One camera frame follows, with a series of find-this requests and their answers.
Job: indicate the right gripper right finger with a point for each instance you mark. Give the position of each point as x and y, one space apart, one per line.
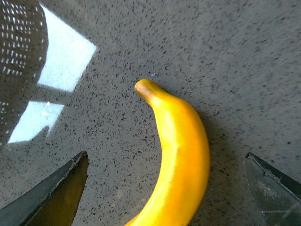
277 196

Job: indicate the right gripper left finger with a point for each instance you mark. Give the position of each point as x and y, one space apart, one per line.
52 202

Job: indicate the yellow banana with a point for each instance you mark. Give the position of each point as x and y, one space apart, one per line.
185 163

